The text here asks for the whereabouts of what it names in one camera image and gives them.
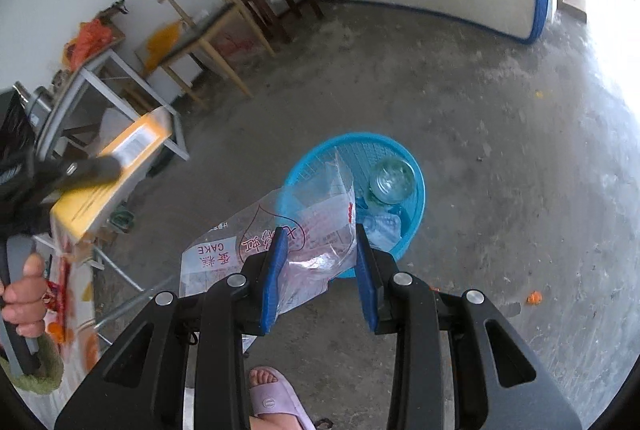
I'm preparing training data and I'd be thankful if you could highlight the yellow white cardboard box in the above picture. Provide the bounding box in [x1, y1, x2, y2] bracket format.
[51, 107, 172, 247]

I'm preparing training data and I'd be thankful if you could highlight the clear plastic cake bag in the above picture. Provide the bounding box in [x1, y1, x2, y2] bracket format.
[179, 149, 357, 330]

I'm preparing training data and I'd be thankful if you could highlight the green clear plastic bottle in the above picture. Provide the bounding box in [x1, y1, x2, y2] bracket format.
[366, 157, 416, 208]

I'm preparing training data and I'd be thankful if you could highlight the blue white toothpaste box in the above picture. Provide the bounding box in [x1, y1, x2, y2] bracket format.
[357, 205, 405, 252]

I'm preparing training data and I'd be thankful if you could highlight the red snack bag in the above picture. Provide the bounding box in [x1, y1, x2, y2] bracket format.
[46, 257, 70, 326]

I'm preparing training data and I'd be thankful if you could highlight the blue plastic trash basket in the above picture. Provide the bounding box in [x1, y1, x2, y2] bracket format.
[278, 132, 427, 283]

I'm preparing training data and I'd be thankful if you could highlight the person's left hand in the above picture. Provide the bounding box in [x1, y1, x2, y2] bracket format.
[1, 253, 48, 338]

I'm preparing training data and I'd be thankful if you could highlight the steel cooking pot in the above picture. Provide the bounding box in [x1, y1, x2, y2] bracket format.
[13, 81, 53, 135]

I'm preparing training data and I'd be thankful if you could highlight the white metal shelf table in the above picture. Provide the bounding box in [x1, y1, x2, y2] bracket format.
[34, 48, 191, 163]

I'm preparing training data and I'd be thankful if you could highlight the purple slipper foot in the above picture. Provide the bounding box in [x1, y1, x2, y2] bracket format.
[248, 366, 316, 430]

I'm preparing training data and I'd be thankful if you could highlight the tiled ginkgo pattern dining table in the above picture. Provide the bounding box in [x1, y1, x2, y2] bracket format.
[29, 235, 100, 429]

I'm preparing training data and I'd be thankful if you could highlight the orange plastic bag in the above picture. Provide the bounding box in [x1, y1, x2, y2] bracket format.
[62, 18, 114, 72]

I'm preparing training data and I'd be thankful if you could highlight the yellow bag under shelf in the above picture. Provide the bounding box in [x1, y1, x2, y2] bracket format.
[143, 20, 182, 74]

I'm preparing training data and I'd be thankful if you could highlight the wooden chair black seat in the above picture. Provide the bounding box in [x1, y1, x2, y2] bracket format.
[144, 0, 276, 108]

